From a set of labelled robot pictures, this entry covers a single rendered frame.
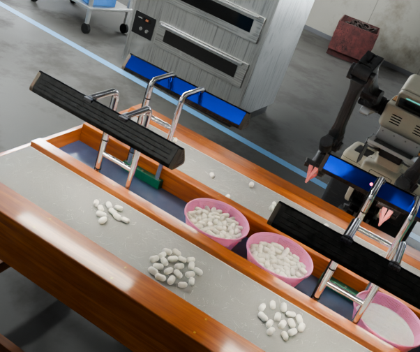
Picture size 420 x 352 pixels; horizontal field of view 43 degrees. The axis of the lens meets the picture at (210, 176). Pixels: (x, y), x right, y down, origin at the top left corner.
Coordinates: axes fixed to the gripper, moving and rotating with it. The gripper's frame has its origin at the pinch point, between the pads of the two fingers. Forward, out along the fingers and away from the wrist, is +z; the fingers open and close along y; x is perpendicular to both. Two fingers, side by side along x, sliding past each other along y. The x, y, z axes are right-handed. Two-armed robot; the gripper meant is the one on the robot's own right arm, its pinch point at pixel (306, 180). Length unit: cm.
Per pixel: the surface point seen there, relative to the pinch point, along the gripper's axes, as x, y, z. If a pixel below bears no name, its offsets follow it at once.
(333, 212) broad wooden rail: 9.5, 16.7, 3.5
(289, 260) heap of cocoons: -19.1, 12.9, 42.3
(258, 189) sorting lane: 4.9, -17.3, 13.0
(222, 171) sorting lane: 4.3, -36.1, 13.7
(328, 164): -32.8, 8.3, 4.9
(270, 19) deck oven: 125, -111, -175
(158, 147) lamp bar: -69, -38, 47
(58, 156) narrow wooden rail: -37, -83, 58
